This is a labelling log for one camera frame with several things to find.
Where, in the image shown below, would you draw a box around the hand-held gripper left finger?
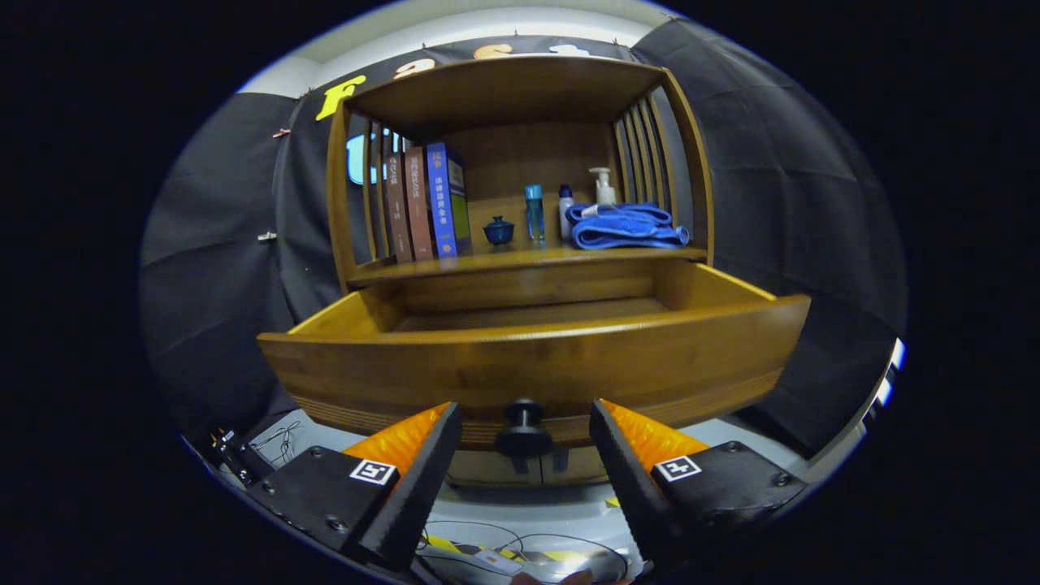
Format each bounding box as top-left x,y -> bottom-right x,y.
248,401 -> 463,572

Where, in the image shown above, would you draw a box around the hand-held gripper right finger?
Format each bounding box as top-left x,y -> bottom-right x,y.
589,398 -> 808,570

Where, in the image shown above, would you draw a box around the brown wooden drawer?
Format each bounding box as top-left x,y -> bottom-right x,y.
257,260 -> 812,457

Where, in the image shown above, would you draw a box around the wooden cabinet door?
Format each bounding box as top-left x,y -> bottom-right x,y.
445,448 -> 522,488
532,445 -> 614,487

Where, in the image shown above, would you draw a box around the wooden countertop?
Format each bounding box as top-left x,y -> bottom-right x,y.
348,191 -> 708,285

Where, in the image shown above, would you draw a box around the brown wooden cabinet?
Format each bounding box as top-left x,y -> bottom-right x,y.
325,55 -> 716,488

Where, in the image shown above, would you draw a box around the folded blue towel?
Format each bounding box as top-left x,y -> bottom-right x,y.
565,201 -> 691,250

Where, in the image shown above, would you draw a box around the dark brown book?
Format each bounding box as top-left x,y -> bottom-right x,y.
383,154 -> 414,263

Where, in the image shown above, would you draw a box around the reddish brown book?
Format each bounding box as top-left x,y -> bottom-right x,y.
404,146 -> 434,261

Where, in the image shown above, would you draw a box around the thick blue book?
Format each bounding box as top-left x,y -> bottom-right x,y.
426,142 -> 474,259

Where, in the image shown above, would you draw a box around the clear blue bottle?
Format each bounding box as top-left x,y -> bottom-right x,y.
524,184 -> 545,242

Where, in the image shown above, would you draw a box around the thin black floor cables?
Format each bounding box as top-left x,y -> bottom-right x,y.
414,520 -> 631,583

